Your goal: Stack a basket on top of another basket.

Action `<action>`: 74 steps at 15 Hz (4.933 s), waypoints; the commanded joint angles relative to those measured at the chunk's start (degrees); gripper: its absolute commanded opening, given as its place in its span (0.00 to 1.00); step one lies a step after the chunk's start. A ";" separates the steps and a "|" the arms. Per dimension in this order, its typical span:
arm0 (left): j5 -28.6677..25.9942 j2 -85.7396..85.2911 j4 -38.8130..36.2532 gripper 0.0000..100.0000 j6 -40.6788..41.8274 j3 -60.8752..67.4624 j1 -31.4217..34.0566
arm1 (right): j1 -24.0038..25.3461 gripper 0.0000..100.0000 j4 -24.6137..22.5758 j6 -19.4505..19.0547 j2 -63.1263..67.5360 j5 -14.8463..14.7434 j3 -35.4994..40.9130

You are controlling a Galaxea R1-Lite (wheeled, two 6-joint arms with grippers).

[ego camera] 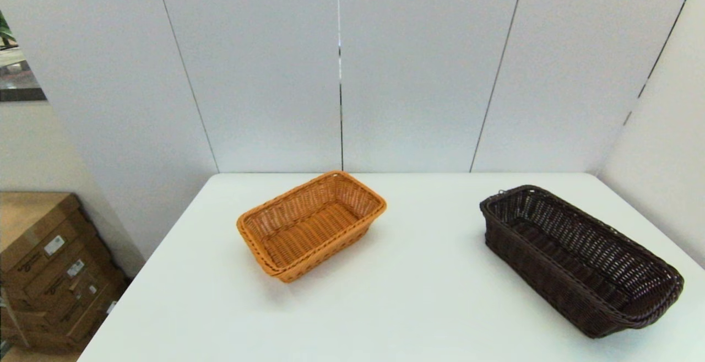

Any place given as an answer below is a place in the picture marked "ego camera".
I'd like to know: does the orange wicker basket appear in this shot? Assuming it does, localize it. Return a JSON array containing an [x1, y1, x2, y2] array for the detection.
[[237, 170, 387, 284]]

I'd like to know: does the dark brown wicker basket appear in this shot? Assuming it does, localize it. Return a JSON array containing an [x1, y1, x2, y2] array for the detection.
[[479, 185, 685, 339]]

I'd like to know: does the brown cardboard box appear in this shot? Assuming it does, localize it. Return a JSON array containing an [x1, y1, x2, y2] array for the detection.
[[0, 191, 100, 285], [0, 277, 131, 352], [0, 257, 126, 341], [0, 235, 115, 313]]

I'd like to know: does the grey background counter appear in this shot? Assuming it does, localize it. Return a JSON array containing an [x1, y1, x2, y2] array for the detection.
[[0, 48, 47, 102]]

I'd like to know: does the green potted plant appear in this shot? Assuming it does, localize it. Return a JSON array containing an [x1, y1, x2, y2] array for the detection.
[[0, 12, 16, 50]]

